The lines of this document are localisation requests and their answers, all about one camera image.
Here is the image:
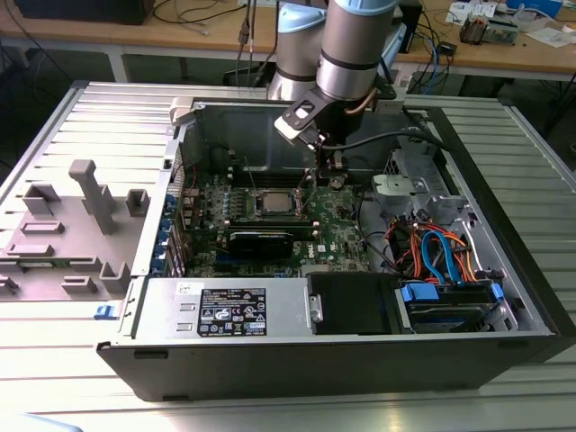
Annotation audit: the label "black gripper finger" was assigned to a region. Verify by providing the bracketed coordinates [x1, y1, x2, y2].
[327, 148, 350, 176]
[316, 146, 333, 181]

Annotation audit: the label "silver CPU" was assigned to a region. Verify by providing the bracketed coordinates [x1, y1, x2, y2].
[262, 191, 293, 214]

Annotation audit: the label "black RAM slot bank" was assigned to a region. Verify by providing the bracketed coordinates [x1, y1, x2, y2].
[228, 166, 312, 188]
[228, 215, 321, 240]

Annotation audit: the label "CPU socket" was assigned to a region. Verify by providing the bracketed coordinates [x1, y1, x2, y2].
[253, 186, 303, 221]

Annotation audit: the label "green motherboard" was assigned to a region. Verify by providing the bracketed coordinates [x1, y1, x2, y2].
[179, 168, 374, 278]

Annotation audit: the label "silver drive cage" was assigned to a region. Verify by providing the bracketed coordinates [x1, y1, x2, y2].
[371, 125, 478, 226]

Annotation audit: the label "pale blue teach pendant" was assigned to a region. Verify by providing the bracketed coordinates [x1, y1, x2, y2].
[380, 24, 409, 68]

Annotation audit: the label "black graphics card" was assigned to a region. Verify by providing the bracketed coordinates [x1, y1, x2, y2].
[227, 229, 293, 261]

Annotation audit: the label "black upright box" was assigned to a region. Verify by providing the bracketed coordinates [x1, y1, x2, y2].
[400, 0, 424, 54]

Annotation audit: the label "black plastic shroud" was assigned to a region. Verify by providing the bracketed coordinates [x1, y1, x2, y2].
[308, 272, 404, 337]

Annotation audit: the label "silver case latch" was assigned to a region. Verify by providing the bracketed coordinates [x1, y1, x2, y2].
[169, 96, 199, 128]

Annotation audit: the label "hard disk in blue carrier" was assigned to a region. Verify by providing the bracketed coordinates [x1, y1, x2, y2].
[395, 279, 505, 335]

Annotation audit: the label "brown coil transformer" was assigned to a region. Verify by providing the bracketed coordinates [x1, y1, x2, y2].
[458, 13, 490, 45]

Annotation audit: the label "white printed leaflet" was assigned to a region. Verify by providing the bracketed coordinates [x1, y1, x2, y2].
[447, 1, 499, 22]

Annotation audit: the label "small green circuit board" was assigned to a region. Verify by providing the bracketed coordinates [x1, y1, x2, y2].
[488, 17, 521, 45]

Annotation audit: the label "black PC case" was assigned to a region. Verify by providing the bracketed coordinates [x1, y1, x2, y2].
[96, 92, 576, 404]

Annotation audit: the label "silver power supply unit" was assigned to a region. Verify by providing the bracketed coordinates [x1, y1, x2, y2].
[130, 276, 311, 338]

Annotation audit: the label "white paper sheets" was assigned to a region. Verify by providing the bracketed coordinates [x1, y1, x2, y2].
[524, 26, 576, 49]

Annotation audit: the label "blue cardboard box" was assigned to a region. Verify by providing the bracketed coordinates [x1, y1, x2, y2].
[508, 0, 566, 20]

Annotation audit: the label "grey parts rack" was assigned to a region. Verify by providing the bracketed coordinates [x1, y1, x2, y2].
[0, 159, 152, 302]

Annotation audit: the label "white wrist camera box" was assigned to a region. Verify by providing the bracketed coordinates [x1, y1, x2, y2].
[274, 99, 323, 145]

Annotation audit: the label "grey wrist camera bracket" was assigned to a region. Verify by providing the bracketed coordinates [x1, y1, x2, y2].
[369, 80, 406, 114]

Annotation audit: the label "black camera cable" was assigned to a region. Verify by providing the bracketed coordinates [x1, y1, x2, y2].
[319, 128, 455, 154]

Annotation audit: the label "blue network cable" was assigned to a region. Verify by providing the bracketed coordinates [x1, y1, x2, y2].
[429, 40, 446, 89]

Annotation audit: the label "orange wire bundle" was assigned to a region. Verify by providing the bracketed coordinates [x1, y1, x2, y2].
[386, 215, 482, 284]

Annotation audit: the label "blue flat wire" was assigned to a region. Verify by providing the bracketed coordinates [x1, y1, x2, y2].
[420, 229, 464, 284]

